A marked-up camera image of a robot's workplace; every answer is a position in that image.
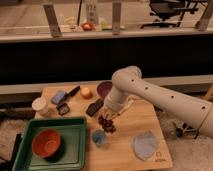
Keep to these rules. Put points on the green plastic tray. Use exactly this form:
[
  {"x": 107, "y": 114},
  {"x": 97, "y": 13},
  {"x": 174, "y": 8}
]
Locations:
[{"x": 69, "y": 157}]

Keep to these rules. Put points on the blue plastic cup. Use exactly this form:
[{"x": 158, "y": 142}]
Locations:
[{"x": 99, "y": 137}]

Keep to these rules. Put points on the black office chair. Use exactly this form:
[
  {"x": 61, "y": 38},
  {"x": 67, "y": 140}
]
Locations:
[{"x": 171, "y": 12}]

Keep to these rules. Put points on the black handled brush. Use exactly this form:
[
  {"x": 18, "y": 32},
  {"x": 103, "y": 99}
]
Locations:
[{"x": 71, "y": 93}]

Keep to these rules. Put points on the orange bowl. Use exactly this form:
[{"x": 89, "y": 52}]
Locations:
[{"x": 46, "y": 143}]

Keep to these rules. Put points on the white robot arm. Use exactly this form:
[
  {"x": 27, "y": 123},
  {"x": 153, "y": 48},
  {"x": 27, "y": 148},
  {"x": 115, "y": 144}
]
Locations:
[{"x": 195, "y": 112}]

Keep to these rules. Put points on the black rectangular block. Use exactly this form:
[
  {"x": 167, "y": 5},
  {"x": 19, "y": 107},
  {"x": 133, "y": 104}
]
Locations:
[{"x": 94, "y": 107}]

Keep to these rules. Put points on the black stand beside table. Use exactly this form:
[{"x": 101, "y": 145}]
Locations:
[{"x": 186, "y": 129}]

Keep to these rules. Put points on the light blue cloth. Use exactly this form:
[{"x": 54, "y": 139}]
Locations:
[{"x": 145, "y": 145}]

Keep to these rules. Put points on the white lidded cup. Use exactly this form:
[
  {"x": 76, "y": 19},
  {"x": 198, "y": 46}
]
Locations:
[{"x": 40, "y": 105}]

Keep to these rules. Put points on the orange fruit in background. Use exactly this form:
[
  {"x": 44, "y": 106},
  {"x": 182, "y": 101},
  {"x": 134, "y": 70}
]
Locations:
[{"x": 87, "y": 26}]

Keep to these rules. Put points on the blue sponge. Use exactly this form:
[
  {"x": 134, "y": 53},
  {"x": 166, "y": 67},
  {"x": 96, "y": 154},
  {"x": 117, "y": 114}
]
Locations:
[{"x": 57, "y": 97}]

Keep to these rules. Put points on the purple bowl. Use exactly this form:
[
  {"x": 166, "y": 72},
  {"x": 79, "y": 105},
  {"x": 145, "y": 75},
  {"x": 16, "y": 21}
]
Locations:
[{"x": 103, "y": 88}]

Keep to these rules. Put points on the dark red grape bunch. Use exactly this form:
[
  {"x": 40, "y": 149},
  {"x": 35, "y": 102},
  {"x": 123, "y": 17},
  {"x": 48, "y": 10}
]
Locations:
[{"x": 107, "y": 125}]

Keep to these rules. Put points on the small black box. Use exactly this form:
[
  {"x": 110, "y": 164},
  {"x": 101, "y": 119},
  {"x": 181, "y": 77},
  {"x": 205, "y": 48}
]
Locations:
[{"x": 63, "y": 109}]

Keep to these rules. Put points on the orange round fruit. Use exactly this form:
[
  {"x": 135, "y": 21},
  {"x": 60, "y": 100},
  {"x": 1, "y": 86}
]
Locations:
[{"x": 86, "y": 93}]

